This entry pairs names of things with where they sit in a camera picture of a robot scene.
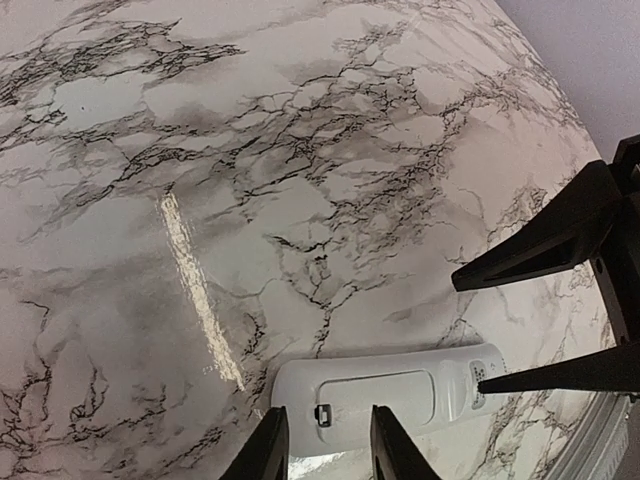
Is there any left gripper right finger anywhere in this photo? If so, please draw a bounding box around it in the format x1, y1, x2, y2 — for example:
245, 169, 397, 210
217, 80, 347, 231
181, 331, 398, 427
370, 405, 435, 480

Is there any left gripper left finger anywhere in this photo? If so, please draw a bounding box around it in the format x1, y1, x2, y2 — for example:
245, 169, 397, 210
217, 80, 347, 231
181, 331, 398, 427
234, 407, 289, 479

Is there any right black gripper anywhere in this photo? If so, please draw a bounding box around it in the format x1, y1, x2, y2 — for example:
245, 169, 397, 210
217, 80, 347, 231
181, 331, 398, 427
451, 137, 639, 394

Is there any white remote control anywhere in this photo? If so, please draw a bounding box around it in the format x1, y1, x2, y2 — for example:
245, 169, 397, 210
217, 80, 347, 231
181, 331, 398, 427
271, 343, 506, 457

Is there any front aluminium rail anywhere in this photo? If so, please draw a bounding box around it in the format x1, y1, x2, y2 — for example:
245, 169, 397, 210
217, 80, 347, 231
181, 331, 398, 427
545, 393, 633, 480

